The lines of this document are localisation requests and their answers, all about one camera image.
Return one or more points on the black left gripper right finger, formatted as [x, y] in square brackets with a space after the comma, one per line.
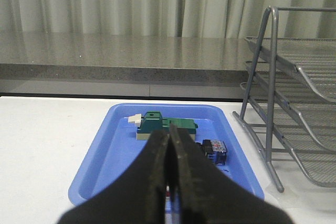
[203, 194]

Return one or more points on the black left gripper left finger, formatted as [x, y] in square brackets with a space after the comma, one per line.
[137, 196]

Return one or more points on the white circuit breaker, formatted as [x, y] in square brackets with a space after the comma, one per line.
[168, 214]

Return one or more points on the blue plastic tray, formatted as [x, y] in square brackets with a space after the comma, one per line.
[115, 147]

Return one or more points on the grey stone counter ledge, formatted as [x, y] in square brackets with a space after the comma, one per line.
[100, 65]

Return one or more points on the grey curtain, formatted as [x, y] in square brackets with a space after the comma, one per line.
[173, 18]

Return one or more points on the green and beige switch block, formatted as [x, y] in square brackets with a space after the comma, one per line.
[153, 120]

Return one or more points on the grey wire mesh tray rack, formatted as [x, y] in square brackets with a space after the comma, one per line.
[289, 100]

